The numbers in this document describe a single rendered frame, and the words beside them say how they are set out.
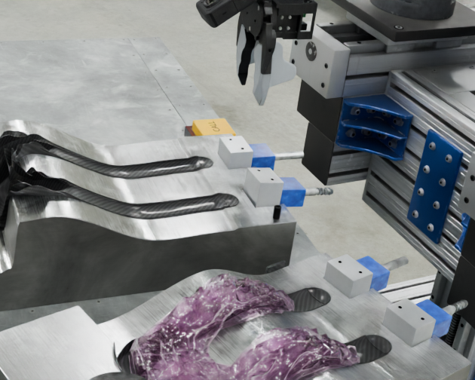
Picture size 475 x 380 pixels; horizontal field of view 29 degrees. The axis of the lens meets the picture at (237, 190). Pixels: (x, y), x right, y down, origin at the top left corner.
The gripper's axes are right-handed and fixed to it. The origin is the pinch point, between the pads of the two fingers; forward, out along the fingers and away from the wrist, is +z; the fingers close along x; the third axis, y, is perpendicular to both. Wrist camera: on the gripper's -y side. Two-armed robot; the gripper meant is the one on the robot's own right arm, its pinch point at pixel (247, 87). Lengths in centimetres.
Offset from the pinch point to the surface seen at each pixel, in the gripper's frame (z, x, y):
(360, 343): 15.7, -38.9, 1.6
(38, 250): 12.2, -17.6, -33.0
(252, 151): 9.3, -2.5, 1.1
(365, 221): 101, 105, 95
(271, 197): 10.7, -13.1, -0.1
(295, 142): 101, 160, 94
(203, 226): 12.3, -16.0, -10.9
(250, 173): 8.7, -9.3, -2.1
